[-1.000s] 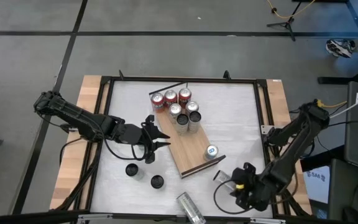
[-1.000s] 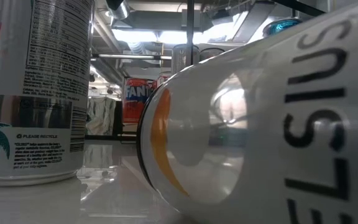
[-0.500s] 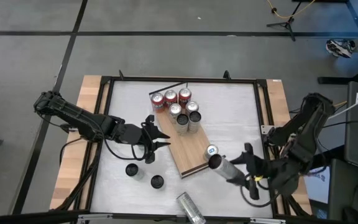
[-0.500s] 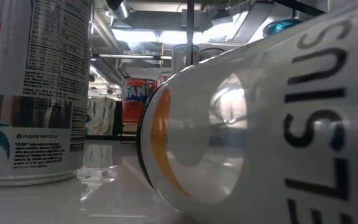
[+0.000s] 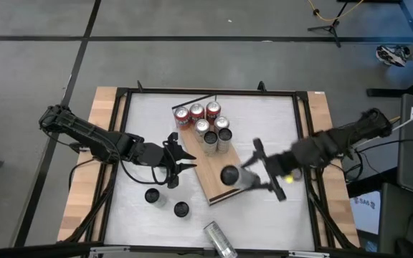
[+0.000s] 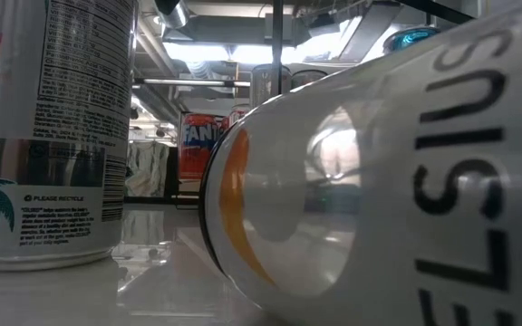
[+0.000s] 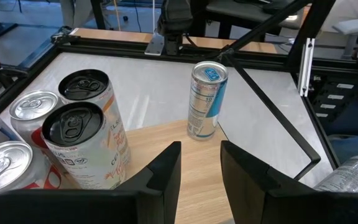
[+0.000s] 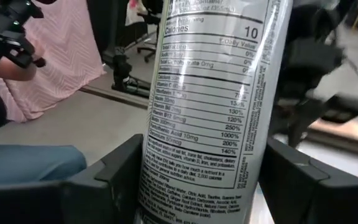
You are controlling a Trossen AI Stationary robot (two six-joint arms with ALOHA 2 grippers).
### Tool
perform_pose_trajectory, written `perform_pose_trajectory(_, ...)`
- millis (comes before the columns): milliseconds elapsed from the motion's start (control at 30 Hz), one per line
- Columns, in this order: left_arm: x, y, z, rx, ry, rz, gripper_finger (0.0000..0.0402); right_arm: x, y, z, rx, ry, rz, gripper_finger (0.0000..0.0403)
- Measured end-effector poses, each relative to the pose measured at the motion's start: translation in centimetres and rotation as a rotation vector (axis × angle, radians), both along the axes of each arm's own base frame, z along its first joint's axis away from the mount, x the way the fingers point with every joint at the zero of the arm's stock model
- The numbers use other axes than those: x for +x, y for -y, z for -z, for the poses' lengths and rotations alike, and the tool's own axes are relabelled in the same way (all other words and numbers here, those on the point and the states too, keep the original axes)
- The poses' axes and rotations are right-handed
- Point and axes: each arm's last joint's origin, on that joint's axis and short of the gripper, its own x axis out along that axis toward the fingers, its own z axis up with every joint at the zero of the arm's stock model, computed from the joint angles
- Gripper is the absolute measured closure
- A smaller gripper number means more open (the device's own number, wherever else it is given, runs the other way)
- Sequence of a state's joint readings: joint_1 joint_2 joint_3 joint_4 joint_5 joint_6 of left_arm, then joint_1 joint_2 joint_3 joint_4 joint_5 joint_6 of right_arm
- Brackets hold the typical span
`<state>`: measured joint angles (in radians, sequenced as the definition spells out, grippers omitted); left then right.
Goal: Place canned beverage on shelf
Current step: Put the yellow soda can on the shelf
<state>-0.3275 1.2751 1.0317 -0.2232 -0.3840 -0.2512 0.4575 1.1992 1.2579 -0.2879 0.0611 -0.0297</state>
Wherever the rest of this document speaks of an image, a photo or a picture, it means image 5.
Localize black tripod stand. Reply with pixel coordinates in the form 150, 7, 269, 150
306, 0, 351, 48

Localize yellow floor cable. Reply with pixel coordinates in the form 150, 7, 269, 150
306, 0, 365, 22

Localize red soda can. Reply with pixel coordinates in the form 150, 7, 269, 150
174, 106, 191, 130

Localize white beverage can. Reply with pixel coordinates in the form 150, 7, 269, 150
202, 130, 219, 157

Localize silver slim beverage can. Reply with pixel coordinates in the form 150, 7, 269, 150
219, 164, 263, 191
202, 221, 239, 258

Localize orange Fanta soda can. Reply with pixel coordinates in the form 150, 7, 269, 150
189, 102, 206, 125
205, 100, 222, 125

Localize white palm-print Celsius can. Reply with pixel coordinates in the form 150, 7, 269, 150
173, 201, 192, 220

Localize person's shoe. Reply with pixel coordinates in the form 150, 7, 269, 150
375, 44, 411, 68

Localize black floor cables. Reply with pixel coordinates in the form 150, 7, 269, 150
338, 150, 379, 183

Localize silver Diet Coke can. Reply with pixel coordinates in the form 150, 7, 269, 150
213, 115, 231, 135
194, 118, 211, 143

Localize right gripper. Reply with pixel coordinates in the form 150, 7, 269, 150
241, 138, 303, 202

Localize wooden table side board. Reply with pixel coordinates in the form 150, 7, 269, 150
56, 85, 122, 242
305, 91, 361, 248

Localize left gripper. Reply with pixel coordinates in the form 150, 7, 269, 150
133, 131, 197, 189

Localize wooden shelf black metal frame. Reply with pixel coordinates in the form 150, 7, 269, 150
172, 93, 262, 206

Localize white black-lidded Celsius can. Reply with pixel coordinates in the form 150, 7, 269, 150
144, 187, 167, 209

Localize white printed paper sheet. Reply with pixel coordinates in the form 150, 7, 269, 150
349, 189, 381, 236

